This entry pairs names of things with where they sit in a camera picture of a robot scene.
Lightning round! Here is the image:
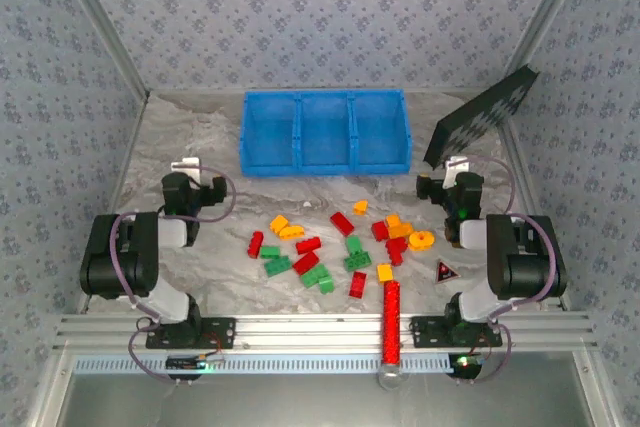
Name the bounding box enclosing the red glitter stick silver knob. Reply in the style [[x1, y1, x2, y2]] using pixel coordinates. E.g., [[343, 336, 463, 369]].
[[377, 280, 410, 392]]

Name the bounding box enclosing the thin red wire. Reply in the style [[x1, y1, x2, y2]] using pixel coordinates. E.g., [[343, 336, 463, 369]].
[[202, 331, 226, 363], [469, 331, 494, 363]]

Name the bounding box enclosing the black patterned board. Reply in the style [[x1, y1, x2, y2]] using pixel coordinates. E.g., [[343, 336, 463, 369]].
[[422, 64, 541, 173]]

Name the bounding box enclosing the small electronics board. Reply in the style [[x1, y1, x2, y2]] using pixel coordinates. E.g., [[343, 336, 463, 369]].
[[448, 353, 484, 379], [166, 355, 209, 374]]

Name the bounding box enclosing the purple cable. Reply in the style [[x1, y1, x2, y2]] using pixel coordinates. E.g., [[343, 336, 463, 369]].
[[110, 166, 237, 385], [452, 155, 558, 386]]

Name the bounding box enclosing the blue three-compartment plastic bin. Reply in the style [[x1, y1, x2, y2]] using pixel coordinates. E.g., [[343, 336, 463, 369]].
[[239, 89, 414, 179]]

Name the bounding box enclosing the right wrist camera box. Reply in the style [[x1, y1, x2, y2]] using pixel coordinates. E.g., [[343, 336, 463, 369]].
[[444, 156, 472, 189]]

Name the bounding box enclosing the aluminum side rail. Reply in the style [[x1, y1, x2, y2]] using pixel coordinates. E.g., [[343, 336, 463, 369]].
[[74, 91, 151, 316]]

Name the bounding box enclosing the yellow round lego with hole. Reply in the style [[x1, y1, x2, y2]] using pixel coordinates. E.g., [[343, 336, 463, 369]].
[[407, 230, 437, 252]]

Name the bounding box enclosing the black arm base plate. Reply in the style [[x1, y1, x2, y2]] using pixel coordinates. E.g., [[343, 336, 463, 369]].
[[409, 316, 503, 349], [145, 316, 237, 350]]

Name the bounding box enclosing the aluminum profile rail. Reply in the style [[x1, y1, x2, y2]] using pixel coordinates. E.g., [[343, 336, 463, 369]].
[[53, 313, 600, 351]]

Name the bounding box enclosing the slotted light cable duct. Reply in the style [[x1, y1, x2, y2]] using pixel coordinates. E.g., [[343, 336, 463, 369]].
[[72, 352, 454, 376]]

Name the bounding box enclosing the red black triangle sign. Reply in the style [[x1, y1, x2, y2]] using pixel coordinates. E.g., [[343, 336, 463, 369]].
[[433, 257, 460, 286]]

